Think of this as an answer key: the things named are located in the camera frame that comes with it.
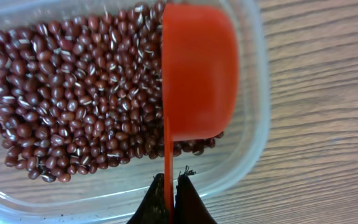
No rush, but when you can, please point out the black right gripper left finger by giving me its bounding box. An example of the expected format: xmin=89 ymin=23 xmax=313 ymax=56
xmin=127 ymin=173 xmax=169 ymax=224

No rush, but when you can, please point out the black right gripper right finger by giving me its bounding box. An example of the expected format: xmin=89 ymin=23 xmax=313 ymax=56
xmin=174 ymin=166 xmax=217 ymax=224

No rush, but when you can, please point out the red measuring scoop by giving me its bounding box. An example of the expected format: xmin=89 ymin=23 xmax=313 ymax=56
xmin=162 ymin=3 xmax=239 ymax=223

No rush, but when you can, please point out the clear plastic container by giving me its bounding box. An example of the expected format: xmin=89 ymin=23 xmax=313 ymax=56
xmin=0 ymin=0 xmax=270 ymax=224

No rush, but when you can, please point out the red adzuki beans pile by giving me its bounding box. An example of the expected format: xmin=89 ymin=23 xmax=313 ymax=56
xmin=0 ymin=0 xmax=225 ymax=184

